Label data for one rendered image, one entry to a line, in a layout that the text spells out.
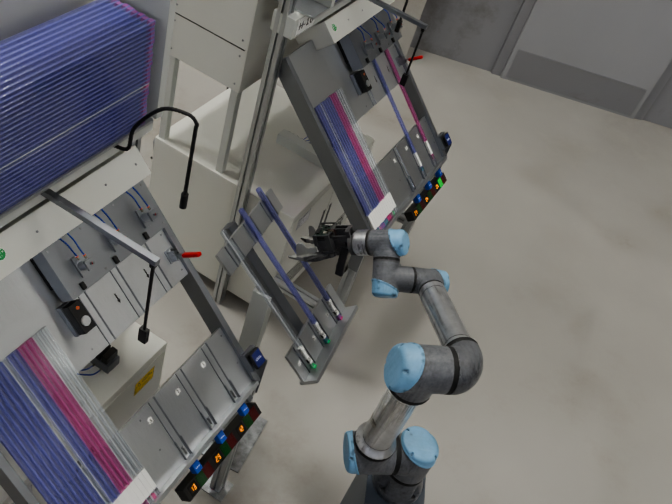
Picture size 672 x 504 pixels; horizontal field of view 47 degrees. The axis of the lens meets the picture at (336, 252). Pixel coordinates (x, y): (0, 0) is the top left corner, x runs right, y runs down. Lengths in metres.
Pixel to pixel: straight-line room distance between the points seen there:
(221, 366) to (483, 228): 2.35
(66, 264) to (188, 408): 0.52
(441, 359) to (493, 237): 2.40
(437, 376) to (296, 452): 1.26
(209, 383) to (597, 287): 2.61
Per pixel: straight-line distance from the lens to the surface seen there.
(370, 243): 2.15
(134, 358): 2.35
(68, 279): 1.81
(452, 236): 4.05
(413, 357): 1.80
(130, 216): 1.93
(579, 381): 3.74
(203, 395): 2.10
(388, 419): 1.97
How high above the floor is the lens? 2.52
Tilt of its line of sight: 43 degrees down
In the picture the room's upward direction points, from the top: 20 degrees clockwise
